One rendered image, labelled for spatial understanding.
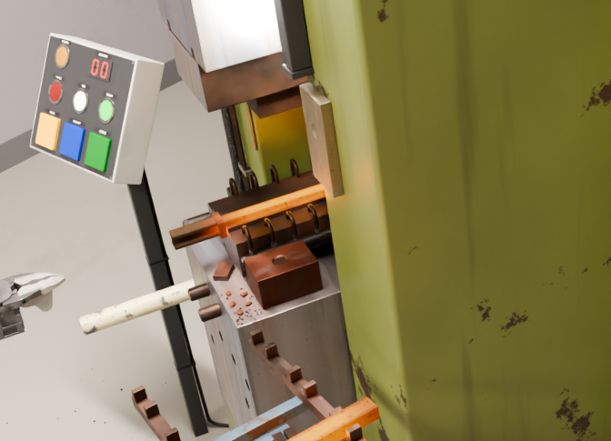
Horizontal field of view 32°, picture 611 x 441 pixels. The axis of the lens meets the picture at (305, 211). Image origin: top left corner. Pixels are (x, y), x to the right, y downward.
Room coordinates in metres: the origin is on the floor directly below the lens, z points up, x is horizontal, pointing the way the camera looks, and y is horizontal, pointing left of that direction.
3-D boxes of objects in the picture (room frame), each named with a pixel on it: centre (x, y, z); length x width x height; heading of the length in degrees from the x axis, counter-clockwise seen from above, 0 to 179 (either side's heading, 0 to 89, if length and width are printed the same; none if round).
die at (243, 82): (1.85, -0.03, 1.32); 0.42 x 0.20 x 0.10; 106
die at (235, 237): (1.85, -0.03, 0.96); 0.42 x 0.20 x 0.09; 106
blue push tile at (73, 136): (2.22, 0.50, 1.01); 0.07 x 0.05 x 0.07; 41
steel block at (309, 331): (1.80, -0.06, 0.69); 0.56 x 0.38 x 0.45; 106
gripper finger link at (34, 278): (1.68, 0.51, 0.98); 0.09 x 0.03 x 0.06; 106
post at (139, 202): (2.30, 0.40, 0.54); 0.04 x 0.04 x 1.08; 16
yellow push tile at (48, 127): (2.29, 0.57, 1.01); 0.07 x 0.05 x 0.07; 41
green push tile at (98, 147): (2.14, 0.43, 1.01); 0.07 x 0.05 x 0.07; 41
